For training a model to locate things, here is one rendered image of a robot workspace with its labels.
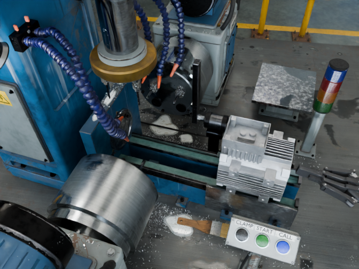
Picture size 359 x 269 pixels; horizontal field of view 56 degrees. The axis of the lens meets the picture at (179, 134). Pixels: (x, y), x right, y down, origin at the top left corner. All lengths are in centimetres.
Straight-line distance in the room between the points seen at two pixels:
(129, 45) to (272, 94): 76
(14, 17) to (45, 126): 32
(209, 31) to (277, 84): 39
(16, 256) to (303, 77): 132
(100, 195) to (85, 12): 56
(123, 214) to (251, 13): 337
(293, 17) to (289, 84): 251
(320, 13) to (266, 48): 227
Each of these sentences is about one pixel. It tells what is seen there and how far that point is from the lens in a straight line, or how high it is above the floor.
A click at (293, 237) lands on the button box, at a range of 89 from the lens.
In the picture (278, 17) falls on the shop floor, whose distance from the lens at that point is 398.
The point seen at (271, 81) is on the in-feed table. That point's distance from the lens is 154.
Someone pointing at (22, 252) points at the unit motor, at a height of 134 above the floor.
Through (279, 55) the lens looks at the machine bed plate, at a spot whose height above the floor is 80.
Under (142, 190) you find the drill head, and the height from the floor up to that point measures 111.
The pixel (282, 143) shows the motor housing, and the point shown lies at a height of 111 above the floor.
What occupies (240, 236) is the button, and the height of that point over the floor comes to 107.
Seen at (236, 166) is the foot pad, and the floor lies 108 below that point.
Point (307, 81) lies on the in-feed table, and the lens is 158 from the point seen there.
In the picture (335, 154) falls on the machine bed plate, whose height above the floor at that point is 80.
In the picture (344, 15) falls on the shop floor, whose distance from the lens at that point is 423.
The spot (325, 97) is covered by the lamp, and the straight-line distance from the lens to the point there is 123.
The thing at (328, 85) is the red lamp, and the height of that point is 115.
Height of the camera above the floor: 186
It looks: 48 degrees down
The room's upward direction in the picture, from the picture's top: 2 degrees counter-clockwise
